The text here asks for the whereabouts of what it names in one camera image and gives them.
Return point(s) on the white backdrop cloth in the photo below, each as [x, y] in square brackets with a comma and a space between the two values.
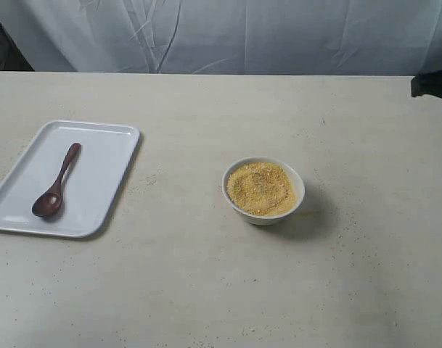
[228, 37]

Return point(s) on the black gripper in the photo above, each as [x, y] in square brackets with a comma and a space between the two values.
[427, 84]

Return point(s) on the white rectangular plastic tray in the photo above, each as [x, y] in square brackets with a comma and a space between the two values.
[90, 184]

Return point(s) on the white ceramic bowl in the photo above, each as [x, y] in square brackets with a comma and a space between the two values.
[295, 179]

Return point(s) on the yellow-brown powder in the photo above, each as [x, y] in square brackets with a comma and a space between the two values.
[261, 188]

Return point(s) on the dark brown wooden spoon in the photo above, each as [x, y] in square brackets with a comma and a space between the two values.
[50, 202]

